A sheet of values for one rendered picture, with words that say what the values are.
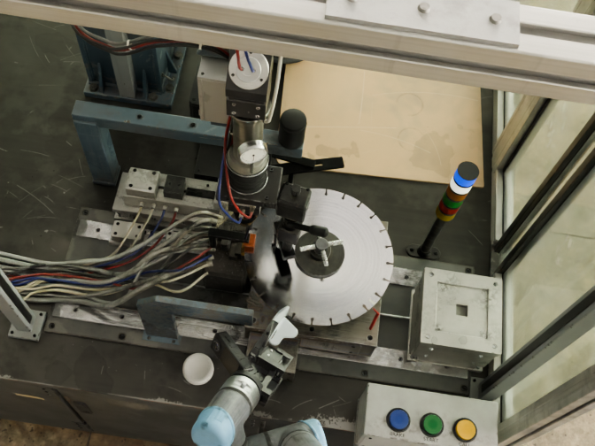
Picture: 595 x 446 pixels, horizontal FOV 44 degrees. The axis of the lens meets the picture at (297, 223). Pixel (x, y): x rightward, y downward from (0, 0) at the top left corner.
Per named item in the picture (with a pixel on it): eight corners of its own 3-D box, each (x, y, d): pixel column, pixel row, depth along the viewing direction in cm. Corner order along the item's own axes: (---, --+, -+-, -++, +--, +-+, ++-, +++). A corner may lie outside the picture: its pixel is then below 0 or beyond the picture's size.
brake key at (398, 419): (407, 412, 156) (409, 411, 154) (405, 432, 154) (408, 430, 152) (389, 410, 156) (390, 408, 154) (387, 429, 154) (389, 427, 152)
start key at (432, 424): (440, 418, 156) (443, 416, 154) (439, 437, 154) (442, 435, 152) (421, 415, 156) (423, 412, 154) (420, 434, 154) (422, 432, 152)
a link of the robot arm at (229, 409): (193, 457, 135) (183, 419, 132) (220, 419, 145) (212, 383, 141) (231, 464, 132) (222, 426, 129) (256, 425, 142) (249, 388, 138)
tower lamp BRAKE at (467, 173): (475, 170, 155) (479, 163, 153) (475, 188, 153) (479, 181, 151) (453, 166, 155) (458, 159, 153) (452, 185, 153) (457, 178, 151)
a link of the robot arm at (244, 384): (212, 404, 144) (224, 377, 140) (222, 390, 148) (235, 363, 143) (244, 425, 143) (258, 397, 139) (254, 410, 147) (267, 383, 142)
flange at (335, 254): (311, 286, 160) (312, 281, 158) (284, 245, 164) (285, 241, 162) (353, 262, 164) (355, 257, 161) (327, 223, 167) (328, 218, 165)
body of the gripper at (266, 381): (283, 379, 156) (259, 414, 146) (248, 357, 158) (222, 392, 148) (296, 354, 152) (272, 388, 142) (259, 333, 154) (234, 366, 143)
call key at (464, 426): (473, 423, 156) (475, 420, 154) (473, 442, 154) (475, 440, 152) (454, 419, 156) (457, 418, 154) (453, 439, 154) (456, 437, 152)
